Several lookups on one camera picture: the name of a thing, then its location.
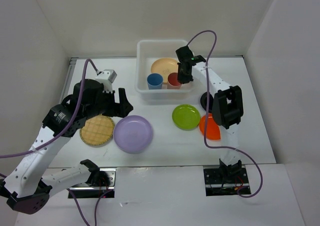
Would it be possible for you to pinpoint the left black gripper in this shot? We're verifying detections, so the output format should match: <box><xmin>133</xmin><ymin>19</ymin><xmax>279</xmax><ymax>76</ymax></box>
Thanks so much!
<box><xmin>84</xmin><ymin>86</ymin><xmax>134</xmax><ymax>120</ymax></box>

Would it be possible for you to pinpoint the beige plastic plate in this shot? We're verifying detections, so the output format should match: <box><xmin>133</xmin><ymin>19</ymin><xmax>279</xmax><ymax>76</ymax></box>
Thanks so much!
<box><xmin>150</xmin><ymin>58</ymin><xmax>178</xmax><ymax>78</ymax></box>

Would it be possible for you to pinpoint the pink plastic cup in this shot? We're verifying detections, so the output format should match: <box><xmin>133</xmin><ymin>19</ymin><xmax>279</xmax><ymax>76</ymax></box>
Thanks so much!
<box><xmin>167</xmin><ymin>72</ymin><xmax>182</xmax><ymax>90</ymax></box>

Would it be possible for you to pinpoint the blue plastic cup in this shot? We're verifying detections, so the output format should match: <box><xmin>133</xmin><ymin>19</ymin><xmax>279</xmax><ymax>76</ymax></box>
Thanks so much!
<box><xmin>146</xmin><ymin>73</ymin><xmax>164</xmax><ymax>90</ymax></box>

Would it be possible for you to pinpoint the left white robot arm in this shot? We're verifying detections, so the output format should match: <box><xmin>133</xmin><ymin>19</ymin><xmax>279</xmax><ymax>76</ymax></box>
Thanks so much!
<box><xmin>0</xmin><ymin>79</ymin><xmax>134</xmax><ymax>215</ymax></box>

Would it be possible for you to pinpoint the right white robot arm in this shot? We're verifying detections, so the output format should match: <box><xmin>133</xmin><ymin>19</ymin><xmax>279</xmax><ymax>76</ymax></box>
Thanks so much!
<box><xmin>175</xmin><ymin>45</ymin><xmax>244</xmax><ymax>150</ymax></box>

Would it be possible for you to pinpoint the clear plastic bin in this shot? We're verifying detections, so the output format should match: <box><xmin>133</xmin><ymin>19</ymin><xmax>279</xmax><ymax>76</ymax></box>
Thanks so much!
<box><xmin>135</xmin><ymin>39</ymin><xmax>195</xmax><ymax>102</ymax></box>

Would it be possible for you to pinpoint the purple plastic plate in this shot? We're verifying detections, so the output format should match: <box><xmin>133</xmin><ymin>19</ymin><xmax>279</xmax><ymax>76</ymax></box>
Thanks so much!
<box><xmin>113</xmin><ymin>115</ymin><xmax>153</xmax><ymax>154</ymax></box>

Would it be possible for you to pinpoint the round bamboo tray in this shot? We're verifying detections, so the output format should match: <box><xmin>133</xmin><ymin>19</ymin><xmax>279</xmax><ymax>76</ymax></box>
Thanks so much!
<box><xmin>79</xmin><ymin>115</ymin><xmax>115</xmax><ymax>147</ymax></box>

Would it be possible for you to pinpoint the black plastic plate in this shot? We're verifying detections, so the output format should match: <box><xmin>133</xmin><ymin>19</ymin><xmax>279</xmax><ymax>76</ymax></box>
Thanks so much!
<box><xmin>200</xmin><ymin>92</ymin><xmax>214</xmax><ymax>113</ymax></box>

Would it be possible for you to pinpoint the green plastic plate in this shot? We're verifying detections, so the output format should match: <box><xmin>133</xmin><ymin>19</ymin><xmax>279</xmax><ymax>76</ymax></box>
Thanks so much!
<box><xmin>171</xmin><ymin>104</ymin><xmax>201</xmax><ymax>131</ymax></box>

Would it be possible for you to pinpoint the orange plastic plate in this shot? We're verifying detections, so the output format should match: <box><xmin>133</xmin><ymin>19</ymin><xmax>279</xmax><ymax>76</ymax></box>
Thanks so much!
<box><xmin>198</xmin><ymin>113</ymin><xmax>221</xmax><ymax>141</ymax></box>

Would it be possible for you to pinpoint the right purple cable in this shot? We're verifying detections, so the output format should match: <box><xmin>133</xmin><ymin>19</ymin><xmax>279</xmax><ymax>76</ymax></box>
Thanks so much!
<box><xmin>187</xmin><ymin>30</ymin><xmax>263</xmax><ymax>198</ymax></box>

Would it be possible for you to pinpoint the purple cable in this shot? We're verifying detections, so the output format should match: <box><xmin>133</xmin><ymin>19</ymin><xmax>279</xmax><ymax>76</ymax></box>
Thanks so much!
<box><xmin>187</xmin><ymin>30</ymin><xmax>263</xmax><ymax>198</ymax></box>
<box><xmin>0</xmin><ymin>58</ymin><xmax>115</xmax><ymax>226</ymax></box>

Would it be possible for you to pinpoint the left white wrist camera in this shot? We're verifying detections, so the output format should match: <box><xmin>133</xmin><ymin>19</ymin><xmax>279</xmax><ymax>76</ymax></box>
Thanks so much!
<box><xmin>95</xmin><ymin>69</ymin><xmax>117</xmax><ymax>93</ymax></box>

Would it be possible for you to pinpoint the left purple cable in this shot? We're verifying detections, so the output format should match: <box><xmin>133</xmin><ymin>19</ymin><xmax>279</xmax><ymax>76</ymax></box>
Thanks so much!
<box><xmin>0</xmin><ymin>58</ymin><xmax>115</xmax><ymax>226</ymax></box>

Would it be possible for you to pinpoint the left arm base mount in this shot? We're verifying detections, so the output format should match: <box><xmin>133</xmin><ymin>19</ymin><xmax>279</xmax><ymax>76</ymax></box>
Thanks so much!
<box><xmin>70</xmin><ymin>168</ymin><xmax>117</xmax><ymax>199</ymax></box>

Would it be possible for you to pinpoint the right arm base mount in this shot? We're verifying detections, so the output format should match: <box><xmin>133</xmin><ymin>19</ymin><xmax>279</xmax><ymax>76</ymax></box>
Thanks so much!
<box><xmin>203</xmin><ymin>160</ymin><xmax>252</xmax><ymax>197</ymax></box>

